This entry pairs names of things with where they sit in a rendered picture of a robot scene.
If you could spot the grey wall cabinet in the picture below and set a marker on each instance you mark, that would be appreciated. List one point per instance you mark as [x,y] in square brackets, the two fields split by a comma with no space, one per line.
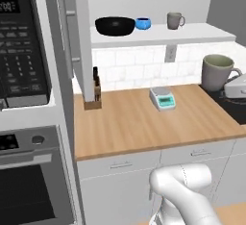
[227,11]

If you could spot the wooden knife block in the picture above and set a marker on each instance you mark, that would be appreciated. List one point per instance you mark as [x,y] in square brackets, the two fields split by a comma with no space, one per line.
[97,91]

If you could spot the large black bowl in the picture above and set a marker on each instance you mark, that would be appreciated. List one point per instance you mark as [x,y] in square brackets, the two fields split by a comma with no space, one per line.
[115,27]

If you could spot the grey wall socket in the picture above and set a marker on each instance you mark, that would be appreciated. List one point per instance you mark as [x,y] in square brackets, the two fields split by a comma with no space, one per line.
[170,53]

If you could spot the steel built-in oven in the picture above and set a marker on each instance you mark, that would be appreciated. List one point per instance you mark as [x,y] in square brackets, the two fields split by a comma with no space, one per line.
[29,190]

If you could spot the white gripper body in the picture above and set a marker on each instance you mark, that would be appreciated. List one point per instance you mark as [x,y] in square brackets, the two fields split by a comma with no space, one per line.
[236,86]

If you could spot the white base cabinet door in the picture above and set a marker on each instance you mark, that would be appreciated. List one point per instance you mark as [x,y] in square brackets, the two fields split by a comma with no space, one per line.
[115,200]
[232,180]

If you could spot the white wall shelf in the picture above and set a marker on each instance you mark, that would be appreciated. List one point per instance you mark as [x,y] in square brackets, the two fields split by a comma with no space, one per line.
[166,35]

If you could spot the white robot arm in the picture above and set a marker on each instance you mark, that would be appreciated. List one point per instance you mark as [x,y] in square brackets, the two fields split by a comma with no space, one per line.
[182,187]

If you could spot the large grey mug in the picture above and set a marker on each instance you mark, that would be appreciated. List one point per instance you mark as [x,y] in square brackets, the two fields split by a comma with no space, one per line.
[216,73]

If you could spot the black microwave oven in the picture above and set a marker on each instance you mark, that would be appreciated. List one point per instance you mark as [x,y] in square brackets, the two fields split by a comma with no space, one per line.
[22,43]

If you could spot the white teal kitchen scale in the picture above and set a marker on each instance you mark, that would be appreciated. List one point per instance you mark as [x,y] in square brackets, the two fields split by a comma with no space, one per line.
[162,99]

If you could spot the white tall appliance cabinet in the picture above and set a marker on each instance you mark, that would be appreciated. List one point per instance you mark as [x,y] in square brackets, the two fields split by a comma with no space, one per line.
[61,113]

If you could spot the small grey mug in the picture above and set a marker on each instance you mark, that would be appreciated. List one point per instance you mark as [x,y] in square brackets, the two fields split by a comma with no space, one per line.
[173,21]

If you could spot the white drawer front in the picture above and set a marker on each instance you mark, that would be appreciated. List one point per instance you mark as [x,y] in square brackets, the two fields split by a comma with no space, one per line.
[96,168]
[217,150]

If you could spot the round grey oven knob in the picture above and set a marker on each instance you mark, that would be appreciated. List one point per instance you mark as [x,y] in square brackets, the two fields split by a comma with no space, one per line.
[37,139]

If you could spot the black hob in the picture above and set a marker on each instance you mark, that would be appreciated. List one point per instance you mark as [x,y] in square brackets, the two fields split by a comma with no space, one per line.
[232,107]

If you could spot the small blue bowl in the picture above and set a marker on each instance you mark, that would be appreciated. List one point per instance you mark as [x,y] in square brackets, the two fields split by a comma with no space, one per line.
[142,23]

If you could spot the pale grey cabinet door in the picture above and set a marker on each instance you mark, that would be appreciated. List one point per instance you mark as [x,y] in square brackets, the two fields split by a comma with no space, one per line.
[84,43]

